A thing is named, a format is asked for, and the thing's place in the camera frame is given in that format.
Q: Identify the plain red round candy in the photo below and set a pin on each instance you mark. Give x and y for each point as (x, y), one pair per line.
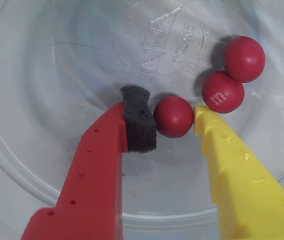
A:
(173, 117)
(244, 58)

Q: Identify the red candy with m print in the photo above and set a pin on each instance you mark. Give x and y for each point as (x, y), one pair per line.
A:
(223, 87)

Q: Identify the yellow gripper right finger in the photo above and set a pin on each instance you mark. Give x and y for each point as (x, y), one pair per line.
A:
(252, 200)

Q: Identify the clear glass bowl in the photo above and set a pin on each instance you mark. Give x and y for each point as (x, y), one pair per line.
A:
(82, 75)

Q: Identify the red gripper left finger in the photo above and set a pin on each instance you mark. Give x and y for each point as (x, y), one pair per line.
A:
(89, 187)

